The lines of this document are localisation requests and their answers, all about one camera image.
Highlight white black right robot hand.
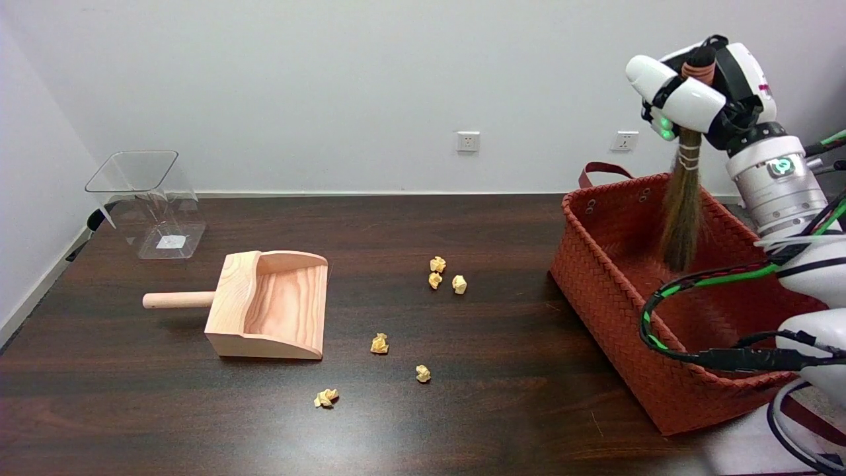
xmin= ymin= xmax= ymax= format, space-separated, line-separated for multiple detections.
xmin=625 ymin=34 xmax=787 ymax=156

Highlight small straw hand broom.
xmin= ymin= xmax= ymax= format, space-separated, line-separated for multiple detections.
xmin=659 ymin=45 xmax=718 ymax=273

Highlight red woven basket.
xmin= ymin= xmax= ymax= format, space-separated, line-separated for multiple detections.
xmin=550 ymin=162 xmax=830 ymax=437

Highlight white zip tie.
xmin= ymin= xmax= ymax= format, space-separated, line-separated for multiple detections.
xmin=755 ymin=235 xmax=846 ymax=251

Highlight wooden dustpan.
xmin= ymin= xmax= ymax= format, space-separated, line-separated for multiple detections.
xmin=142 ymin=250 xmax=329 ymax=361

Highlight clear plastic container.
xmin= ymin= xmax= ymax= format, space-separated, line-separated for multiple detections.
xmin=85 ymin=150 xmax=208 ymax=260

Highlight black object behind container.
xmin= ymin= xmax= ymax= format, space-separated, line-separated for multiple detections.
xmin=87 ymin=202 xmax=120 ymax=232

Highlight black green cable loom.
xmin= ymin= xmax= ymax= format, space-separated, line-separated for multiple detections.
xmin=638 ymin=129 xmax=846 ymax=374

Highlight thin black cable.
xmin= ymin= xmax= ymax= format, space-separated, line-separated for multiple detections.
xmin=767 ymin=380 xmax=846 ymax=475

